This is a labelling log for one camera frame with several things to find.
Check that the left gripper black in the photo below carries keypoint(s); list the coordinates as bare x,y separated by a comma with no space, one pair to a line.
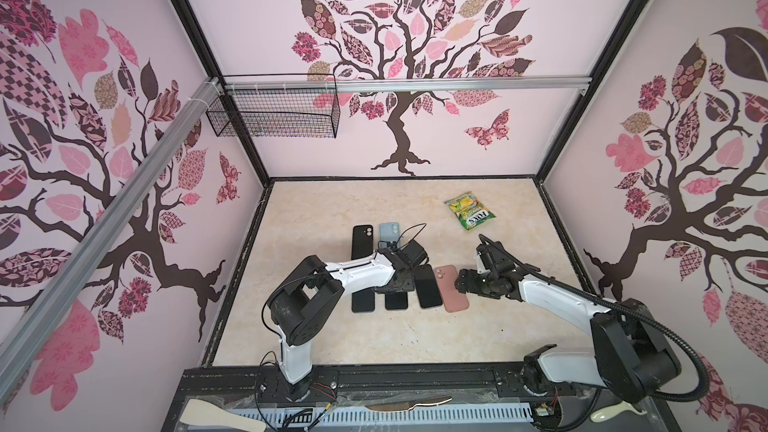
407,286

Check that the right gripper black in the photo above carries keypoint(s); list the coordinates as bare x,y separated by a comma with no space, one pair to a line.
467,277

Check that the black phone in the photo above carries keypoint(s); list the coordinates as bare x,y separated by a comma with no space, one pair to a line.
396,301
426,287

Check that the light blue phone case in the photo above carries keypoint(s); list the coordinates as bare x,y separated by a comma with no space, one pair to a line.
389,235

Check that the black phone case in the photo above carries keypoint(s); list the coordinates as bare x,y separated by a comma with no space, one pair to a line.
362,241

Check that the pink phone case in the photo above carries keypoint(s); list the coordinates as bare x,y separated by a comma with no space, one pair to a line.
453,300

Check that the dark blue phone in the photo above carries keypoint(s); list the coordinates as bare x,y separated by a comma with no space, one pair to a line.
363,301

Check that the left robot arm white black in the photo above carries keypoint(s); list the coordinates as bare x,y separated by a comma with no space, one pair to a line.
302,304

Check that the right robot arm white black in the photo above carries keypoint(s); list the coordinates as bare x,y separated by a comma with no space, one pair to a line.
628,356

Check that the green snack packet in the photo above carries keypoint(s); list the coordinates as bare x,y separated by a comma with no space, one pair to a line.
469,211

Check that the wooden knife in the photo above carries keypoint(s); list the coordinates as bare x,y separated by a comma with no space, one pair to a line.
409,405

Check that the white peeler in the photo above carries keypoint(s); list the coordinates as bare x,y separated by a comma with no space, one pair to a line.
608,413

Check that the wooden spatula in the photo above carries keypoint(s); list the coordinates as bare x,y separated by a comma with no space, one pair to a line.
198,412

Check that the white slotted cable duct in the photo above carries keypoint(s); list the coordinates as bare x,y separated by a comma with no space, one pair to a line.
358,417

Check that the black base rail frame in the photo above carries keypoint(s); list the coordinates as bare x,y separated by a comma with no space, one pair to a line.
564,407

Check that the black wire basket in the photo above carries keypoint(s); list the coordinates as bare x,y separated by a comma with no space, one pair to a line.
284,105

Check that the aluminium rail back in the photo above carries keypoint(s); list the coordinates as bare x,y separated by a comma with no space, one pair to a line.
419,85

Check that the aluminium rail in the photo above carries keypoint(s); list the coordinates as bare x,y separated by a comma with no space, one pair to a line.
419,85
23,343

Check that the aluminium rail left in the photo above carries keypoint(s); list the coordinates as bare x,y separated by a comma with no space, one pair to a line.
23,343

